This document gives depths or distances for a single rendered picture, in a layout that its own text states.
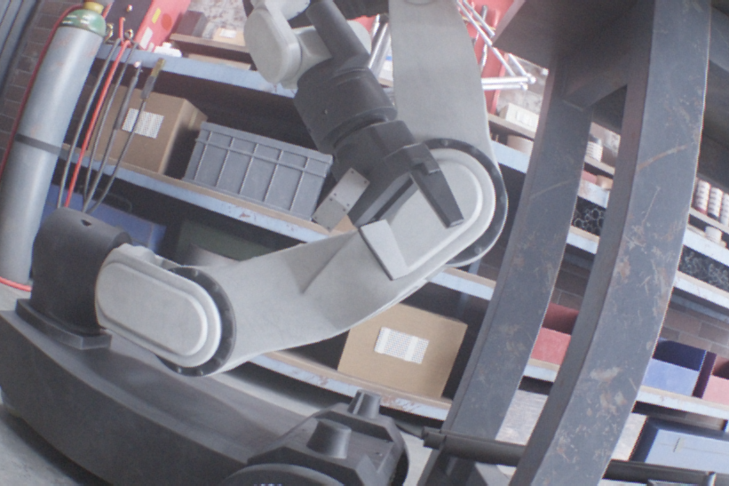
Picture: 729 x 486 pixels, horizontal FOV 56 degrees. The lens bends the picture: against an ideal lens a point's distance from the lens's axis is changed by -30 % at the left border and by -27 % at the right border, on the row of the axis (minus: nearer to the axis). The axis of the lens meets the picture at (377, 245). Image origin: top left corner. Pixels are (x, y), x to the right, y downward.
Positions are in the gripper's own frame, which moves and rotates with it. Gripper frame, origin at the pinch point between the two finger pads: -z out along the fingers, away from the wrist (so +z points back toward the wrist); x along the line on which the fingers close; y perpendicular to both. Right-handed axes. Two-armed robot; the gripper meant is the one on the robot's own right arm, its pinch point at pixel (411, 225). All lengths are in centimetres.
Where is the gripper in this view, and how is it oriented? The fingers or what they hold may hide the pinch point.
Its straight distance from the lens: 90.8
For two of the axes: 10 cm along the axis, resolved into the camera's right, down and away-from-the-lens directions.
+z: -4.6, -8.6, 2.4
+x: 4.5, -4.5, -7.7
